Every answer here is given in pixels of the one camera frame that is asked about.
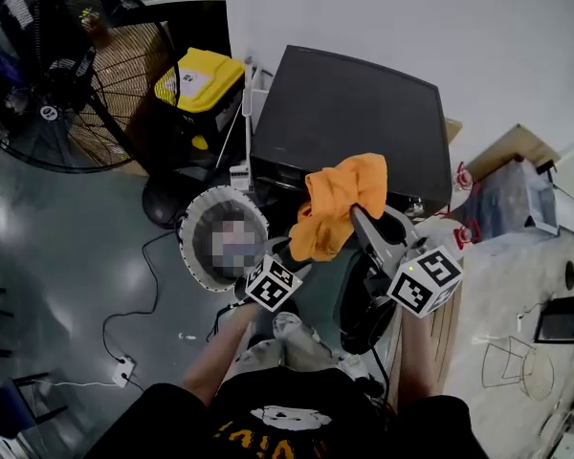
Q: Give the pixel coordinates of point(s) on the dark green clothes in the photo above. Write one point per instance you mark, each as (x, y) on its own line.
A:
(325, 294)

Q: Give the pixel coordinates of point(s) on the person's black printed shirt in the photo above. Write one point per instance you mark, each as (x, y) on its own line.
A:
(292, 423)

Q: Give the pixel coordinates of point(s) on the brown cardboard box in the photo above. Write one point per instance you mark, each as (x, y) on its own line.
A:
(119, 60)

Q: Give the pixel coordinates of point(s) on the person's light grey trousers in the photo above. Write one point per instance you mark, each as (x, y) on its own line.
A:
(296, 342)

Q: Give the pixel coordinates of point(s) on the white laundry basket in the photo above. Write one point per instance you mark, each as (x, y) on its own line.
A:
(191, 218)

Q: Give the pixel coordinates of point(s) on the blue chair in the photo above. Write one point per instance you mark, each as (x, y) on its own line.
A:
(5, 409)

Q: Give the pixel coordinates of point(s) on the grey blue clothes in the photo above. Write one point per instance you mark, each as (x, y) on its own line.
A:
(234, 246)

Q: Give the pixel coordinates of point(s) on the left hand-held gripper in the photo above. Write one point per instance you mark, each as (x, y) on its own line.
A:
(272, 287)

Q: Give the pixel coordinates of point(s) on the person's right forearm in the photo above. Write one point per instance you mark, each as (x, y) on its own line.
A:
(416, 352)

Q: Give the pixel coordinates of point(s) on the black bin with yellow lid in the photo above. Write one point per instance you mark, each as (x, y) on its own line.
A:
(205, 74)

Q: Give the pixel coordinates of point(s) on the black flat tray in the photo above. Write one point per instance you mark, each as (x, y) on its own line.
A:
(567, 321)

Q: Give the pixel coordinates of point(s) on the orange clothes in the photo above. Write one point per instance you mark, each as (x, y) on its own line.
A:
(335, 194)

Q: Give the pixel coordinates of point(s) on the clear box with red latches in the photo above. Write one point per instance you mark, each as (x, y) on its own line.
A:
(507, 199)

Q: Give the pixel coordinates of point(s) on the tan cardboard box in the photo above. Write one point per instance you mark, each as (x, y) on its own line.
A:
(516, 146)

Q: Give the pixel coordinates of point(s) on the white stick vacuum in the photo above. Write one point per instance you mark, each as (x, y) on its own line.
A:
(247, 113)

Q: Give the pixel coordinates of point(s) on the person's left forearm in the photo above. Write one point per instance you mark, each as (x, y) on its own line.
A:
(220, 352)

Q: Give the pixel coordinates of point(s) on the large black floor fan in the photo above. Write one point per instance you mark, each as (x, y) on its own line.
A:
(67, 84)

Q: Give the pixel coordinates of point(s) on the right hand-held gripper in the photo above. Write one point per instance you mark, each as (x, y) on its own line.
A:
(426, 280)

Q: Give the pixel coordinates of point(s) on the white power strip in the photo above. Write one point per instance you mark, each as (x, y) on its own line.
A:
(124, 370)

